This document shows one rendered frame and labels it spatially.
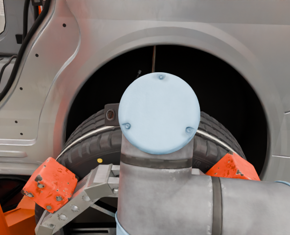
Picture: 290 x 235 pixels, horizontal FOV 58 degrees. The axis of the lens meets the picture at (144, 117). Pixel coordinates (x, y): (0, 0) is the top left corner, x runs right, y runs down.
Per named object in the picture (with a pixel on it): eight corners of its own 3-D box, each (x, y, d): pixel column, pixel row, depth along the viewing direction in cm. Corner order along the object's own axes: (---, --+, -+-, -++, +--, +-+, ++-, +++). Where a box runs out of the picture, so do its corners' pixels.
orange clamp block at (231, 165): (225, 188, 62) (253, 164, 58) (233, 214, 55) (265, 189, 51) (202, 174, 60) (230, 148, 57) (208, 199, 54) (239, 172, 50)
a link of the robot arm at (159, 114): (111, 157, 27) (117, 64, 28) (126, 146, 40) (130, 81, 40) (201, 163, 27) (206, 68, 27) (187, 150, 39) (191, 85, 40)
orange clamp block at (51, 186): (80, 177, 63) (50, 155, 61) (70, 201, 56) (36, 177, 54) (63, 191, 66) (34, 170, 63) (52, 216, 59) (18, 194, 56)
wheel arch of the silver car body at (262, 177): (243, 144, 134) (267, 26, 107) (264, 187, 106) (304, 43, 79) (85, 138, 139) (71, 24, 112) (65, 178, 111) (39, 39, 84)
